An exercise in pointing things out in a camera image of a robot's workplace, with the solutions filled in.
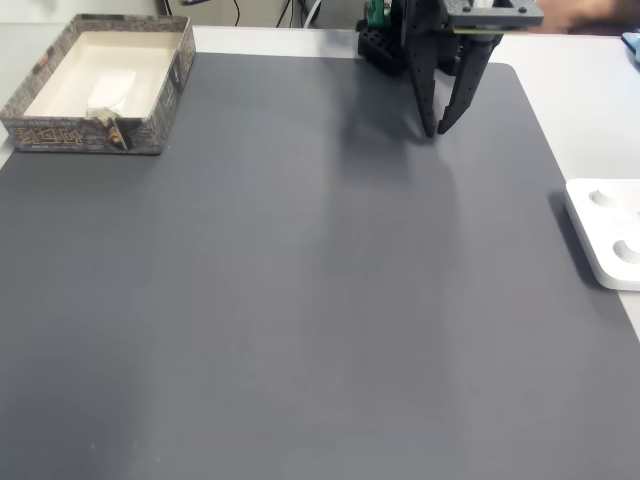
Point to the white block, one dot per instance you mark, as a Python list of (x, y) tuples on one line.
[(112, 87)]

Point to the patterned cardboard box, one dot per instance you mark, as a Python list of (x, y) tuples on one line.
[(100, 135)]

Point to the green plastic part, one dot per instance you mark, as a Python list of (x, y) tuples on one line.
[(377, 12)]

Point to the light blue object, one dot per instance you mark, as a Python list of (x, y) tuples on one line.
[(632, 47)]

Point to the white device with round dimples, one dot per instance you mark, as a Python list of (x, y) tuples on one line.
[(610, 235)]

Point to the dark grey mat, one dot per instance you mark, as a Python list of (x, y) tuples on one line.
[(300, 300)]

